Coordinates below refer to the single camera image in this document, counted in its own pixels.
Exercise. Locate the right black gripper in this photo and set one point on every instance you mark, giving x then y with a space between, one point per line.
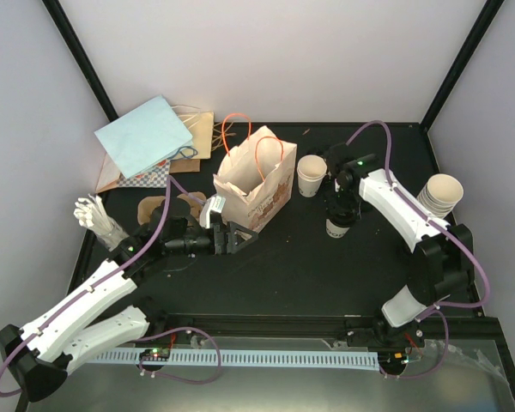
348 211

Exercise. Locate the white plastic cutlery bunch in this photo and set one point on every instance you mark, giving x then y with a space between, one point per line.
91 214

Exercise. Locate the stack of white cups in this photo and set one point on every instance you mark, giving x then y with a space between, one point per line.
441 194

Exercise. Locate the black plastic cup lid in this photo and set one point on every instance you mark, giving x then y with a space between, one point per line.
343 213

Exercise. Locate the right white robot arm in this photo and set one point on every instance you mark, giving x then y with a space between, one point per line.
438 267

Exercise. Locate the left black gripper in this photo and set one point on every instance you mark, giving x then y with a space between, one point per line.
231 238

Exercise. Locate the checkered paper bag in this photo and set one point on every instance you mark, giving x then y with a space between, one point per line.
153 178

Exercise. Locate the light blue paper bag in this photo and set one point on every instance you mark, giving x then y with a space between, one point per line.
144 137

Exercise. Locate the cream bear paper bag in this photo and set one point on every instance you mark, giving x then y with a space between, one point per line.
255 177

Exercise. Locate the white paper coffee cup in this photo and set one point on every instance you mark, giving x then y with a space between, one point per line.
338 225

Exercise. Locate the brown kraft paper bag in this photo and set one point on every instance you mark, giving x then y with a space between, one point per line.
185 160

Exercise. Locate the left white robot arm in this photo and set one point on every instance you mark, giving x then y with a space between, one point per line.
41 354

